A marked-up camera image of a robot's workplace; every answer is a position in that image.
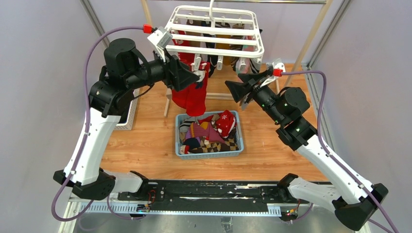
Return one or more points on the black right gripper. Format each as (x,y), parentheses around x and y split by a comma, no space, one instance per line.
(249,81)

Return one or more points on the red beige christmas sock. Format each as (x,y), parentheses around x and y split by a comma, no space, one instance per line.
(183,98)

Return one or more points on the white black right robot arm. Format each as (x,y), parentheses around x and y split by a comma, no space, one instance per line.
(352,198)

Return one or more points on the white plastic sock hanger frame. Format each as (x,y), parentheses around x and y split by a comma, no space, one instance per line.
(244,30)

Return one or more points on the white perforated side basket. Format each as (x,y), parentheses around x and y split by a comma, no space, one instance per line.
(127,118)

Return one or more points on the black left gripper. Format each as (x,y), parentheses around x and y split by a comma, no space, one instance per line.
(178,74)

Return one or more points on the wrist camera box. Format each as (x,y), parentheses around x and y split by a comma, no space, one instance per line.
(159,39)
(276,66)

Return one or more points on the red animal face sock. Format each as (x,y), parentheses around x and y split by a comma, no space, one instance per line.
(196,99)

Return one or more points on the grey black-striped hanging sock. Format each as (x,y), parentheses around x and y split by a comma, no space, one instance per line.
(254,66)

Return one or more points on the blue plastic laundry basket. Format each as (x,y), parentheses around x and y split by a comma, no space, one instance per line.
(211,135)

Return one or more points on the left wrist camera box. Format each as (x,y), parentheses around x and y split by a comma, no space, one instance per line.
(159,39)

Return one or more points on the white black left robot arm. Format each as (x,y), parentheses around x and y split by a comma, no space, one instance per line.
(125,70)

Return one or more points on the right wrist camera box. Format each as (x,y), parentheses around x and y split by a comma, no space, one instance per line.
(276,66)

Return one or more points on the red snowflake hanging sock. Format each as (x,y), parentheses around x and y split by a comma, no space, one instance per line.
(177,39)

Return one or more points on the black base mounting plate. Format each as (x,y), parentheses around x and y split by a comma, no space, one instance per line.
(211,196)

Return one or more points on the black blue hanging sock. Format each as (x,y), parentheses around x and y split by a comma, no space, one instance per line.
(212,59)

